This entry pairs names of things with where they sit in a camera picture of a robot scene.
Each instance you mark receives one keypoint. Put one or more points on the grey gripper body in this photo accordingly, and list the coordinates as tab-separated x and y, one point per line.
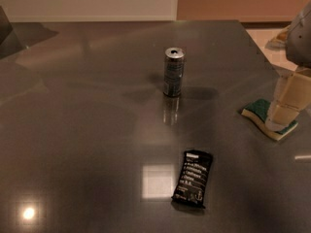
300	44

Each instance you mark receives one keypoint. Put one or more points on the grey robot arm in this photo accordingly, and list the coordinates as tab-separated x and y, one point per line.
298	44

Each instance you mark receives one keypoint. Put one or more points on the green yellow sponge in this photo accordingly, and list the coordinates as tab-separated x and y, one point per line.
256	112

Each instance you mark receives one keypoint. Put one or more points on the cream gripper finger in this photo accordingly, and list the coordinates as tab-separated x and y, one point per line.
280	117

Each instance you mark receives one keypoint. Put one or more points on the silver redbull can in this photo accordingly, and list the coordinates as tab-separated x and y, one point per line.
173	71

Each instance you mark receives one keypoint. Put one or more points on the black rxbar chocolate wrapper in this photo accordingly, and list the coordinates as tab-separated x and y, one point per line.
191	186

